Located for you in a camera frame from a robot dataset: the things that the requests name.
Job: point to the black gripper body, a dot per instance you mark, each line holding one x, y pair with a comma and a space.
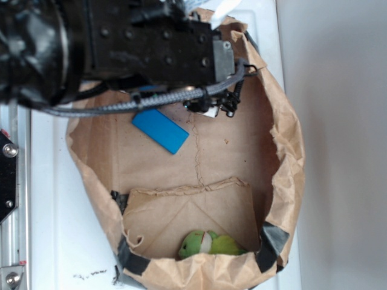
134, 43

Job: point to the green plush toy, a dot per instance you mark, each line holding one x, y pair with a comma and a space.
199, 241

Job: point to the aluminium frame rail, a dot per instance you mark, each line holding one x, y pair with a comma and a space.
15, 230

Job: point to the brown paper bag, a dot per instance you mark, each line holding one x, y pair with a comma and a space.
241, 176

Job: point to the blue wooden block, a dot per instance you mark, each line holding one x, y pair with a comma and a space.
161, 129

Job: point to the black metal bracket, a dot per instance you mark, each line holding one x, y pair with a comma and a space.
9, 176

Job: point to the silver corner bracket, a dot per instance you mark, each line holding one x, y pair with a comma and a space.
13, 278

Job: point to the white plastic tray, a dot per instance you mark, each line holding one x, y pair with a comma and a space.
69, 249

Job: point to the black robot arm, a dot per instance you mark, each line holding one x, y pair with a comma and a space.
56, 52

